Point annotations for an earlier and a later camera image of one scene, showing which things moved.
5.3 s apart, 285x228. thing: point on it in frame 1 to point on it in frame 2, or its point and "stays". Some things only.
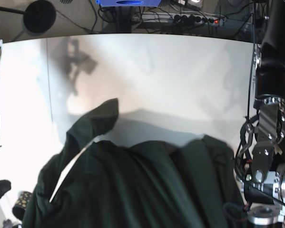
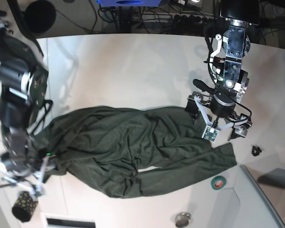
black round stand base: [39, 16] stays
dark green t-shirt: [149, 184] to [122, 153]
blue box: [129, 3] stays
